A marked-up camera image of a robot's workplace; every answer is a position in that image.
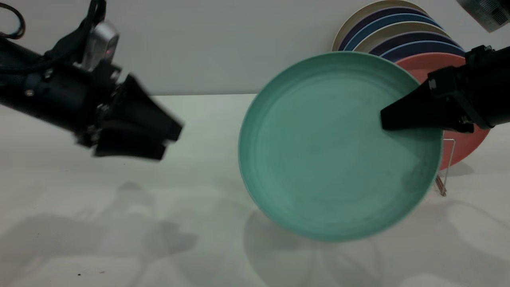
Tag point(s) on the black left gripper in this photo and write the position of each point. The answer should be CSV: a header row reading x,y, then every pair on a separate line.
x,y
83,99

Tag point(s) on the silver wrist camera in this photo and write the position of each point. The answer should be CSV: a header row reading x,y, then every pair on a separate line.
x,y
488,12
100,44

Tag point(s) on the pink plate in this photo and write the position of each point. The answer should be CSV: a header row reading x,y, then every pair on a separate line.
x,y
462,147

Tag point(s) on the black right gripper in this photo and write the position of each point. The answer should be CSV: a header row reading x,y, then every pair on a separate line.
x,y
462,91

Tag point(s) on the beige plate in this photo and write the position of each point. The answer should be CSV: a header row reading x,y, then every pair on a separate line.
x,y
378,4
402,27

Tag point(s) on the green plate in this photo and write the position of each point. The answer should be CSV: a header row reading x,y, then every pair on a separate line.
x,y
326,151

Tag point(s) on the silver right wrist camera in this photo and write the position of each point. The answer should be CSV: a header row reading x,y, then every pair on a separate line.
x,y
488,12

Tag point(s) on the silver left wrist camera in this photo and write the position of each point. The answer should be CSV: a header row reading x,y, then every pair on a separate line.
x,y
100,44

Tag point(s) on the blue plate with navy inside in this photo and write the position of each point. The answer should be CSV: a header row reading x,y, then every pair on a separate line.
x,y
422,48

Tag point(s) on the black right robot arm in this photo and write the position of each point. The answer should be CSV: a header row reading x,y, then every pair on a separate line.
x,y
503,87

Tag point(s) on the dark purple plate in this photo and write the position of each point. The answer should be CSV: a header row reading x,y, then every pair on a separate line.
x,y
414,36
398,10

